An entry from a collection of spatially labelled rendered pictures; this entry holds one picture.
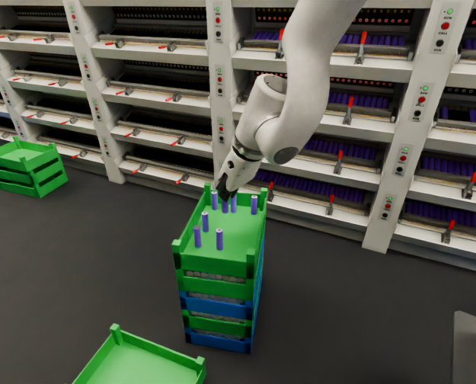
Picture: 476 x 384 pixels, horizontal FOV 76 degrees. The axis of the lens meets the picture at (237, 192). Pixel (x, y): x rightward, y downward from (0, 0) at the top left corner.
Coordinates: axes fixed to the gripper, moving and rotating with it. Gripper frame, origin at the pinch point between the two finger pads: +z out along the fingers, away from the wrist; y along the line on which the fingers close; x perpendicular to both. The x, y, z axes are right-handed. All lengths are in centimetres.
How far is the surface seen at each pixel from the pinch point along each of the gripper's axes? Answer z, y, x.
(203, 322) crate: 30.9, -15.1, -17.5
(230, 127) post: 18, 42, 31
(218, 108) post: 14, 40, 39
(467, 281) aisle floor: 18, 66, -74
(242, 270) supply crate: 6.0, -9.5, -16.6
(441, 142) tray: -18, 63, -32
